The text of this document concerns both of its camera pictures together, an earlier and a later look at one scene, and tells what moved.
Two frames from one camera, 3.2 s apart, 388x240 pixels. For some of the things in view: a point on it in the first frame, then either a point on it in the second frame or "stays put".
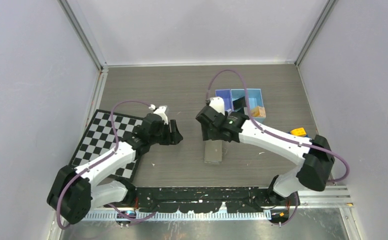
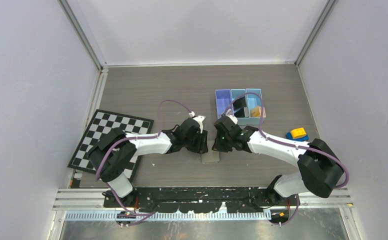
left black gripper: [174, 137] → [201, 147]
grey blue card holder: [213, 151] stays put
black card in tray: [239, 103] stays put
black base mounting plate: [241, 199] stays put
